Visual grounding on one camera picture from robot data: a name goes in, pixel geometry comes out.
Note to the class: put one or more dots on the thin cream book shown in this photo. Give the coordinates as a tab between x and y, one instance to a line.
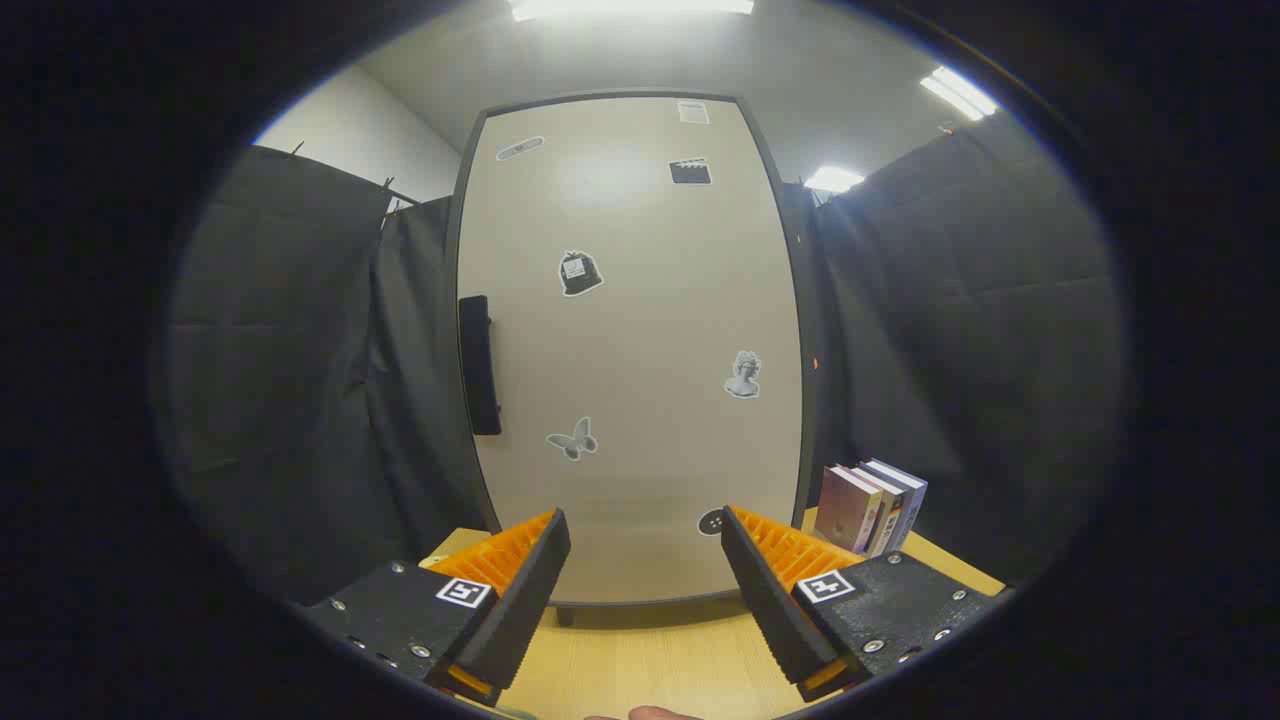
888	510

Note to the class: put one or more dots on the black backdrop cloth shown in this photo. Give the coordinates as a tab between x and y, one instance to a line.
290	380

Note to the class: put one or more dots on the dark grey cabinet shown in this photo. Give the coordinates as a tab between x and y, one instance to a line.
565	616

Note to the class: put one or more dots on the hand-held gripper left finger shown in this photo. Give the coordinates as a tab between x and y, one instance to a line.
525	600

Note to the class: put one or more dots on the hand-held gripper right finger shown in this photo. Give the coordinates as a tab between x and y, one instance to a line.
770	600

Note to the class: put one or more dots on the long ceiling light panel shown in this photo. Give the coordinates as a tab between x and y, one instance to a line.
630	8

